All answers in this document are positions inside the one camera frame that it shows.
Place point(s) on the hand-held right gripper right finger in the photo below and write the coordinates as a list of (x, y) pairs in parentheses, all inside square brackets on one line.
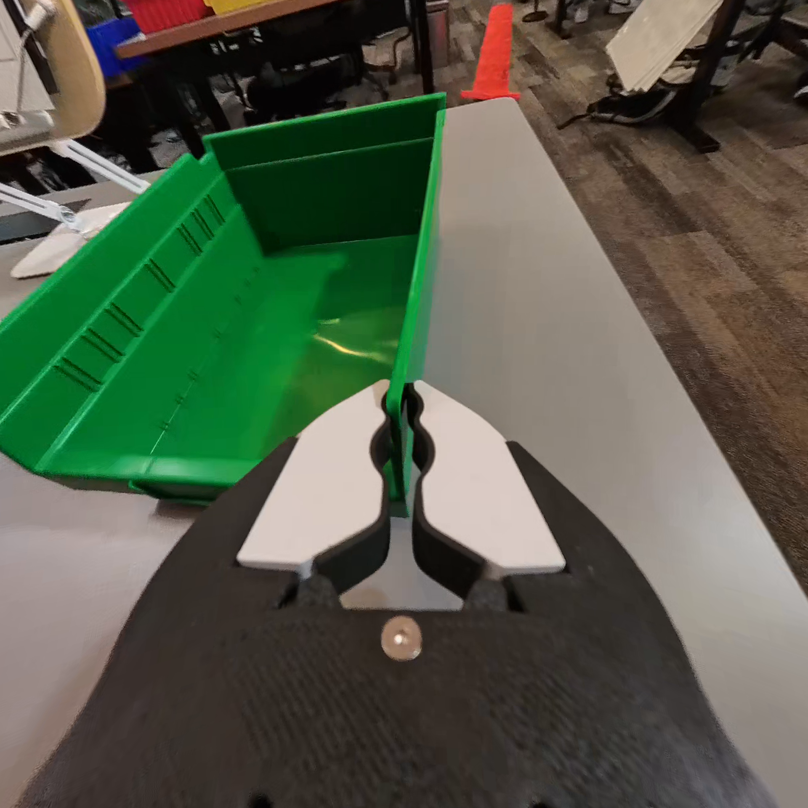
[(480, 498)]

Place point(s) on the green plastic bin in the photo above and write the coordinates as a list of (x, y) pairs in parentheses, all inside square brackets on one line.
[(284, 303)]

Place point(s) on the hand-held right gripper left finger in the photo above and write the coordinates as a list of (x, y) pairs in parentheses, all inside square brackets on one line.
[(322, 498)]

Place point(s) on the blue background bin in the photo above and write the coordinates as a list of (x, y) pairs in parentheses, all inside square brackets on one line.
[(110, 47)]

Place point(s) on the wooden stand board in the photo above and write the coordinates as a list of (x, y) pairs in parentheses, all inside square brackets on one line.
[(85, 69)]

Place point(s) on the grey desk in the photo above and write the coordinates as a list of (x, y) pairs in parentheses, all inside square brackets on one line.
[(568, 379)]

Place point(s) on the background wooden desk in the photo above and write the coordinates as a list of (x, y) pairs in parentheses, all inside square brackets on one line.
[(252, 22)]

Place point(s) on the red background bin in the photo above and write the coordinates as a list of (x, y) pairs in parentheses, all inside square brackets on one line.
[(167, 14)]

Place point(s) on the yellow background bin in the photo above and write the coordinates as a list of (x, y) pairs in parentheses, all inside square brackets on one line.
[(240, 5)]

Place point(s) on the orange traffic cone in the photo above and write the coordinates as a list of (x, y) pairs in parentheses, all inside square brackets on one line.
[(495, 57)]

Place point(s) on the white leaning panel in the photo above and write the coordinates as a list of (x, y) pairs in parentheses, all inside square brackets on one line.
[(663, 44)]

